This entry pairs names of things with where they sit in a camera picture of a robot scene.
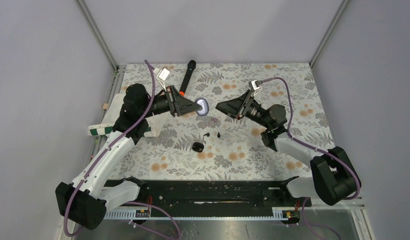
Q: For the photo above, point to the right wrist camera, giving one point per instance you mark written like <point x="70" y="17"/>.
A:
<point x="255" y="86"/>

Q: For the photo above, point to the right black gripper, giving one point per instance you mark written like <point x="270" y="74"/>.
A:
<point x="237" y="107"/>

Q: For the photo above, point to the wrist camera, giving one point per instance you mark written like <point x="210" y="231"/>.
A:
<point x="255" y="86"/>
<point x="161" y="76"/>

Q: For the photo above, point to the purple earbud charging case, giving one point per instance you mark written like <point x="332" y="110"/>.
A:
<point x="204" y="107"/>

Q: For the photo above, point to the floral tablecloth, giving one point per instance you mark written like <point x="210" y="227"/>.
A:
<point x="239" y="153"/>

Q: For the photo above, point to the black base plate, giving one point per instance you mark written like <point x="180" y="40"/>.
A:
<point x="220" y="198"/>

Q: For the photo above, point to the black earbud charging case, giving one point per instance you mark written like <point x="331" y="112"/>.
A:
<point x="197" y="147"/>

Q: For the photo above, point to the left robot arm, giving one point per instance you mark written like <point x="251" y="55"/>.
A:
<point x="84" y="200"/>

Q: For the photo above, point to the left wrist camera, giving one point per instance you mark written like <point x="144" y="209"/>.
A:
<point x="161" y="76"/>

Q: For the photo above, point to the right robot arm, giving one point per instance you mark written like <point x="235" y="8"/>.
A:
<point x="333" y="176"/>

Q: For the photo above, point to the black microphone orange tip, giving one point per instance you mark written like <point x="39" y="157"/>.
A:
<point x="189" y="72"/>

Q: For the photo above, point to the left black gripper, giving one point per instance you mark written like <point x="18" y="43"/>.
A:
<point x="180" y="105"/>

